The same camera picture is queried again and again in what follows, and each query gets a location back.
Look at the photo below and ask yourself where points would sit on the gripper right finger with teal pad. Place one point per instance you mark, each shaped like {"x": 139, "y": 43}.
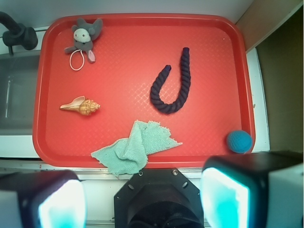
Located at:
{"x": 255, "y": 190}

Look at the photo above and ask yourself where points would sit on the black faucet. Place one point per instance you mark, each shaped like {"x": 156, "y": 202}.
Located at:
{"x": 17, "y": 34}

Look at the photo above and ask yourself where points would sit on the grey plush mouse toy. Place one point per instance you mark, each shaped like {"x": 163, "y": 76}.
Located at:
{"x": 84, "y": 34}

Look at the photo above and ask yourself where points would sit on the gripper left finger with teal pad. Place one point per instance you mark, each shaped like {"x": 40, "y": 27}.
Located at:
{"x": 46, "y": 199}

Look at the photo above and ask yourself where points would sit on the grey sink basin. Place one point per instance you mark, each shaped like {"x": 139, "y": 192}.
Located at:
{"x": 18, "y": 80}

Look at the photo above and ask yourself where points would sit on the blue textured ball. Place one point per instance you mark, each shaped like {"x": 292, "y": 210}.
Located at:
{"x": 239, "y": 141}

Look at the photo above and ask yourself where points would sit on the mint green cloth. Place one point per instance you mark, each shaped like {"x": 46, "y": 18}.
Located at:
{"x": 130, "y": 155}

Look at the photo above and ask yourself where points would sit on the tan spiral sea shell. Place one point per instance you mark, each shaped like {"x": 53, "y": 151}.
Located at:
{"x": 81, "y": 105}

